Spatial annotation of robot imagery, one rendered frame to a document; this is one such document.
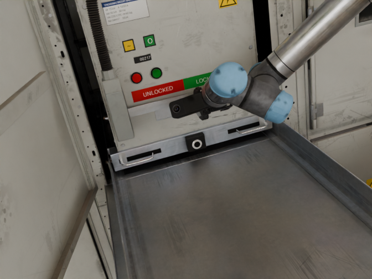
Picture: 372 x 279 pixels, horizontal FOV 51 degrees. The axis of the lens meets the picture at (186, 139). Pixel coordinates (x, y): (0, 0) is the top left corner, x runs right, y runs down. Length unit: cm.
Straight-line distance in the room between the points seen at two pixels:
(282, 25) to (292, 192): 49
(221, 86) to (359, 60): 64
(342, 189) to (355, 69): 46
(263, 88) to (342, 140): 62
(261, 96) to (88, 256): 79
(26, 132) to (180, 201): 43
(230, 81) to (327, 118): 60
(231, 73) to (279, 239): 38
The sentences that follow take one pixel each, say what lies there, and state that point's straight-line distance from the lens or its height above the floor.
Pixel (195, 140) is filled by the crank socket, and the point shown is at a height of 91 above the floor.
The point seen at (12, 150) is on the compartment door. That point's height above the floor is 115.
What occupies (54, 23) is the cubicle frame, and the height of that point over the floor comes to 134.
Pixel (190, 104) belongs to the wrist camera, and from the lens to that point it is 102.
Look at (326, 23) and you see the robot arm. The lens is 97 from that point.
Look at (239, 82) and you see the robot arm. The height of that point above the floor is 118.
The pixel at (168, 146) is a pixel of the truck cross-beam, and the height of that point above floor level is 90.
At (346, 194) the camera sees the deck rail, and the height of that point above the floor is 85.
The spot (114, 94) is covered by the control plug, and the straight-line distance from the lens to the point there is 106.
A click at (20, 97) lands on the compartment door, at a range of 91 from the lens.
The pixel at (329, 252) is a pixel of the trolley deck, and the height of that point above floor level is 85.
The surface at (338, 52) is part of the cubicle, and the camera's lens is 133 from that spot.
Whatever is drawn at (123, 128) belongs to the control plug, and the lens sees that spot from 110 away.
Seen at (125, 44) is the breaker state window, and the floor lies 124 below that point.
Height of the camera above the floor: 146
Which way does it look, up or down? 26 degrees down
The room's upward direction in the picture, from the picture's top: 11 degrees counter-clockwise
